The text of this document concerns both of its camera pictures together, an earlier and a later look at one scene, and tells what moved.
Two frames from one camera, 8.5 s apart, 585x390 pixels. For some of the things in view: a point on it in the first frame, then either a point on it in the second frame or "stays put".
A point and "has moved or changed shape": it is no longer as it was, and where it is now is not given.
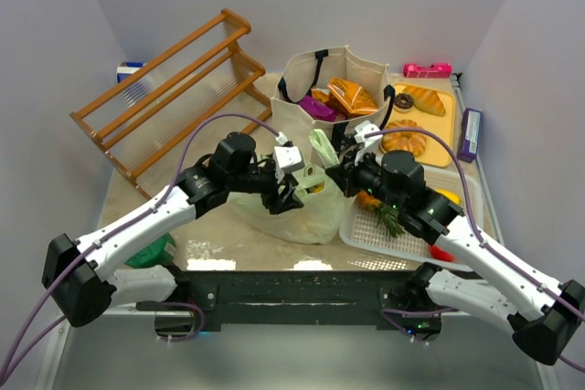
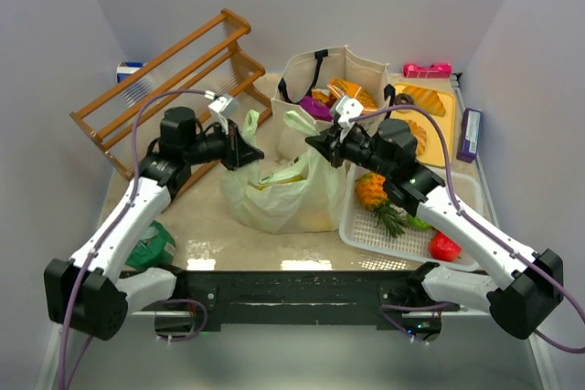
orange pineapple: [387, 216] stays put
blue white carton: [125, 68] stays put
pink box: [433, 70] stays put
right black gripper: [344, 171] to [337, 149]
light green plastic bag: [322, 216] has moved or changed shape
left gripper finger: [287, 201] to [237, 150]
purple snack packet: [319, 110] stays put
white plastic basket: [360, 224] stays put
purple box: [469, 134] stays put
